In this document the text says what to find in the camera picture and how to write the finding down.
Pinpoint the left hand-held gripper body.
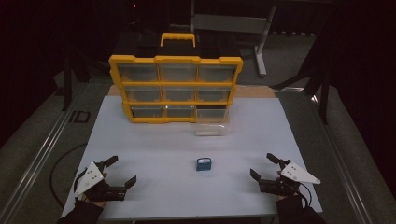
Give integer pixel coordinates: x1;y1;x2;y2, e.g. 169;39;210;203
73;161;127;203

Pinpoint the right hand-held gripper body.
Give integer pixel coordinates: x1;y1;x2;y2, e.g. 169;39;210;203
258;159;322;198

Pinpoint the small blue box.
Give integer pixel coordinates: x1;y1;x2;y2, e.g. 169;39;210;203
195;157;213;173

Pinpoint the clear plastic drawer bin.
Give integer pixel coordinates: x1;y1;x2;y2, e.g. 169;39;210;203
194;106;231;137

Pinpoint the yellow and black organizer cabinet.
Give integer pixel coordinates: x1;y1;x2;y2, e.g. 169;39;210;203
108;31;245;125

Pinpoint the person's right hand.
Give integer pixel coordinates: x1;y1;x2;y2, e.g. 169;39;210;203
275;169;290;202

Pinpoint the person's left hand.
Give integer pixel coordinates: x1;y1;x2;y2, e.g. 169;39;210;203
83;171;108;209

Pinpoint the brown cardboard sheet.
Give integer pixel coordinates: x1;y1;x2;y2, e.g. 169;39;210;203
106;84;277;100

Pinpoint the black stand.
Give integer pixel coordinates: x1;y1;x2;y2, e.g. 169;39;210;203
274;46;332;126
60;50;75;112

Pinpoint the grid of clear drawers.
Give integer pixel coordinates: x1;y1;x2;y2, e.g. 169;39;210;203
117;63;237;119

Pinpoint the grey metal stand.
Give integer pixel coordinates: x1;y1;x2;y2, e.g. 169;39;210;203
189;0;278;78

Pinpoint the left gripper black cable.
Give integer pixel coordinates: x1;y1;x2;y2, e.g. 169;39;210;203
73;168;89;194

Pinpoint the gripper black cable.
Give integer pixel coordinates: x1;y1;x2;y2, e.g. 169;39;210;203
298;182;313;208
73;168;89;194

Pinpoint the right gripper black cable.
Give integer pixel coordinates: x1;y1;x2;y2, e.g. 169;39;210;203
298;182;313;208

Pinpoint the black floor cable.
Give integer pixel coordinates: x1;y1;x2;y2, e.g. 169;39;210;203
49;142;89;209

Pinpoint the aluminium rail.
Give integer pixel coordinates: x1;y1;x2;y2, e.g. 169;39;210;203
0;83;89;224
309;94;376;224

